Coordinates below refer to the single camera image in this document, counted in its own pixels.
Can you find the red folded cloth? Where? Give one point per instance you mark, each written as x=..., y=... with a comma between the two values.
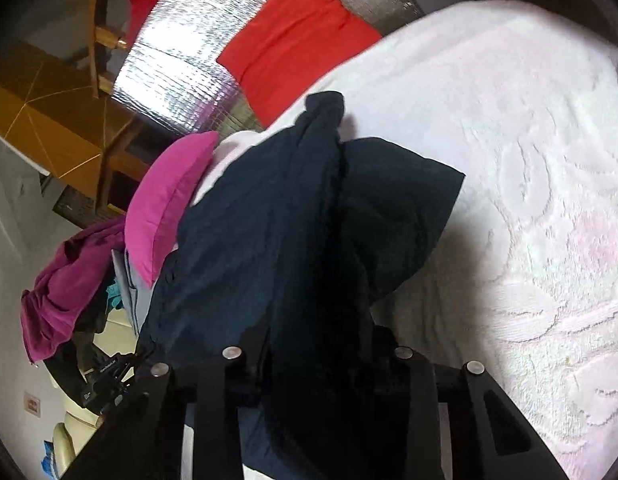
x=299, y=40

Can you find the silver foil mat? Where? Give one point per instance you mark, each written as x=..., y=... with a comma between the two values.
x=189, y=50

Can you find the teal cloth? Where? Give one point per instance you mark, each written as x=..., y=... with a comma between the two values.
x=115, y=297

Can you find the navy blue jacket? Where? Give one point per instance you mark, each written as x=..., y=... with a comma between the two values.
x=269, y=210

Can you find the pink pillow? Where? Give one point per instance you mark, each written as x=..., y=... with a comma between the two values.
x=159, y=210

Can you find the white textured blanket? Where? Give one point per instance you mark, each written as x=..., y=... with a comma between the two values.
x=539, y=160

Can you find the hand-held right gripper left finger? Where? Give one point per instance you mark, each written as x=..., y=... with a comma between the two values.
x=224, y=390

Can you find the magenta garment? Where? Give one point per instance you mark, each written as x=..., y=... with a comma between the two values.
x=54, y=300

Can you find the grey garment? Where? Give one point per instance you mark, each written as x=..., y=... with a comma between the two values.
x=136, y=295

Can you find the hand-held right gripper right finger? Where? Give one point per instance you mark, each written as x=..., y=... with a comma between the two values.
x=419, y=390

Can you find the white wall outlet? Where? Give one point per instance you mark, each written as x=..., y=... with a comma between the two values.
x=32, y=405

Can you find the wooden chair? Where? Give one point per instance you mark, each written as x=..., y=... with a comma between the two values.
x=96, y=60

